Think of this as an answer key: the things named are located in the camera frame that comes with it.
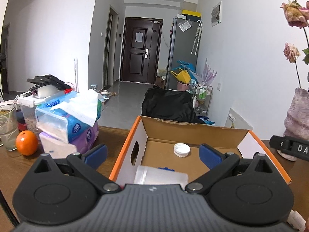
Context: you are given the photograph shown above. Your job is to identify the purple textured vase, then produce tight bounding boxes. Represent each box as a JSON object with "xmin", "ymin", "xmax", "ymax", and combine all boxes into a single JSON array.
[{"xmin": 276, "ymin": 87, "xmax": 309, "ymax": 162}]

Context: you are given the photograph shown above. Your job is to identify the black device on jar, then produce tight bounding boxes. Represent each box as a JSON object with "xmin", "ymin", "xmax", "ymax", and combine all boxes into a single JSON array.
[{"xmin": 27, "ymin": 74, "xmax": 71, "ymax": 91}]

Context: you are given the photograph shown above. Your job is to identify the red orange cardboard box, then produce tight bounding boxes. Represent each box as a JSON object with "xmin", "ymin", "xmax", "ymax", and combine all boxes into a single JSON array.
[{"xmin": 109, "ymin": 116, "xmax": 292, "ymax": 186}]

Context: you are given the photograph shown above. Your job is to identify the black bag on chair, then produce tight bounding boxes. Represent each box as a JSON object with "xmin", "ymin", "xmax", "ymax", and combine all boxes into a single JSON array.
[{"xmin": 141, "ymin": 86, "xmax": 204, "ymax": 124}]

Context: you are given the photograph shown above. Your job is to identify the clear lidded storage jar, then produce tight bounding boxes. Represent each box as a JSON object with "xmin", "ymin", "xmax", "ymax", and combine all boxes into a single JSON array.
[{"xmin": 18, "ymin": 91, "xmax": 61, "ymax": 137}]

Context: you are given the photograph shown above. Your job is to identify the yellow bag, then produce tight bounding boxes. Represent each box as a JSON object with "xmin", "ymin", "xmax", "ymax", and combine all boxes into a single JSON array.
[{"xmin": 170, "ymin": 69, "xmax": 191, "ymax": 84}]

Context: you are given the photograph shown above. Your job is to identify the white bottle cap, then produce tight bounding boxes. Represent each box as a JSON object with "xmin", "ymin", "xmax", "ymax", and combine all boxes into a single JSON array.
[{"xmin": 173, "ymin": 143, "xmax": 191, "ymax": 158}]

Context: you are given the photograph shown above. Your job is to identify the purple tissue pack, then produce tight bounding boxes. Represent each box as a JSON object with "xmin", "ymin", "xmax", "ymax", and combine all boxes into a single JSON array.
[{"xmin": 39, "ymin": 122, "xmax": 99, "ymax": 159}]

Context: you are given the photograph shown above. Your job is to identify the dark brown entrance door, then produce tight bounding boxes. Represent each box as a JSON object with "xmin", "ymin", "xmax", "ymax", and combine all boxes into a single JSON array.
[{"xmin": 120, "ymin": 17, "xmax": 163, "ymax": 84}]

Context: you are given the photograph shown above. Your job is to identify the dried pink roses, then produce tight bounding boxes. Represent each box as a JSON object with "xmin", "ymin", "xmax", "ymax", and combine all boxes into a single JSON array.
[{"xmin": 280, "ymin": 0, "xmax": 309, "ymax": 89}]

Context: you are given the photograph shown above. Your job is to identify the drinking glass with straw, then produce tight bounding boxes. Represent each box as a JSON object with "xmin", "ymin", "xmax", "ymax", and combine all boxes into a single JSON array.
[{"xmin": 1, "ymin": 95, "xmax": 19, "ymax": 151}]

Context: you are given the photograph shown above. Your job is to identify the metal utility cart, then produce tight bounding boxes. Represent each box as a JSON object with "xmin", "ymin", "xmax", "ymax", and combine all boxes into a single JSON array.
[{"xmin": 193, "ymin": 85, "xmax": 213, "ymax": 117}]

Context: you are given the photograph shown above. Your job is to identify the grey refrigerator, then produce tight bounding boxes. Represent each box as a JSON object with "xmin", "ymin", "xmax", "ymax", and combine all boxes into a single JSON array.
[{"xmin": 165, "ymin": 16, "xmax": 201, "ymax": 90}]

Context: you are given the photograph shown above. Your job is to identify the blue tissue pack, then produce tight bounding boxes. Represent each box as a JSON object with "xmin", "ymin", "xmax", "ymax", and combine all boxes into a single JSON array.
[{"xmin": 35, "ymin": 89, "xmax": 103, "ymax": 143}]

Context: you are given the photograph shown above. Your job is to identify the white spray bottle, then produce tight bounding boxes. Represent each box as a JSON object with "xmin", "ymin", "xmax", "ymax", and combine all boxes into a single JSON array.
[{"xmin": 287, "ymin": 210, "xmax": 306, "ymax": 231}]

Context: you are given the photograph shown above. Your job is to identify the clear plastic container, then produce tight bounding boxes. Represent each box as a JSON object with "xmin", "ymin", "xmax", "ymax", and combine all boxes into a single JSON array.
[{"xmin": 134, "ymin": 165, "xmax": 188, "ymax": 190}]

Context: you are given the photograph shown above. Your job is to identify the orange fruit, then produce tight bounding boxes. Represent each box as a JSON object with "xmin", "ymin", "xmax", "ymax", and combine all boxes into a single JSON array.
[{"xmin": 16, "ymin": 130, "xmax": 38, "ymax": 156}]

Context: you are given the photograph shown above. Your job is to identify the white wall panel box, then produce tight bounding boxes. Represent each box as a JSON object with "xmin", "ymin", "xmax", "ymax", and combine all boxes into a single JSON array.
[{"xmin": 211, "ymin": 1, "xmax": 222, "ymax": 27}]

